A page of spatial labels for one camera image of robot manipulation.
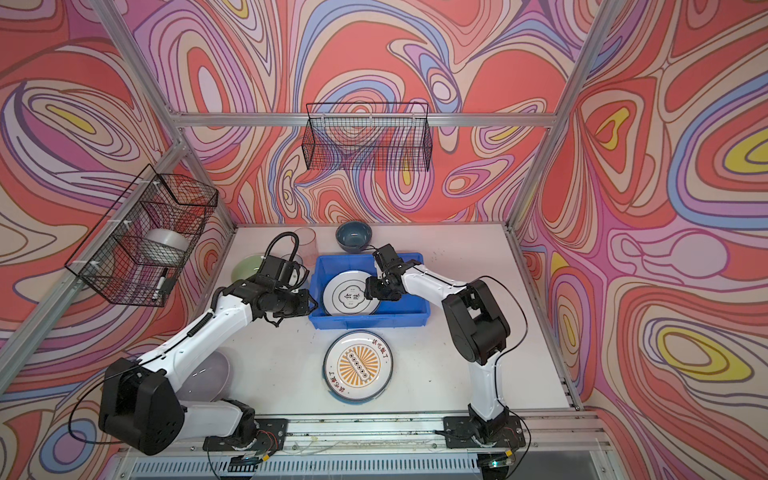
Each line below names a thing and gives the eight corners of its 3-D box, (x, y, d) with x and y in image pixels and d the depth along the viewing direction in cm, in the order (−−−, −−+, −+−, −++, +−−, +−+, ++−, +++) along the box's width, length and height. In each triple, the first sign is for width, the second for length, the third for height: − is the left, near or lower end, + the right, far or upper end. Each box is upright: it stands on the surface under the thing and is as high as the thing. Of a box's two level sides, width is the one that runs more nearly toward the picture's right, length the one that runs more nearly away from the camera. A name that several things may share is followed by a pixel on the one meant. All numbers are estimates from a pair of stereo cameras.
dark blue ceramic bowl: (336, 253, 112) (334, 243, 108) (339, 231, 119) (338, 221, 115) (371, 253, 112) (371, 243, 108) (372, 231, 119) (372, 221, 115)
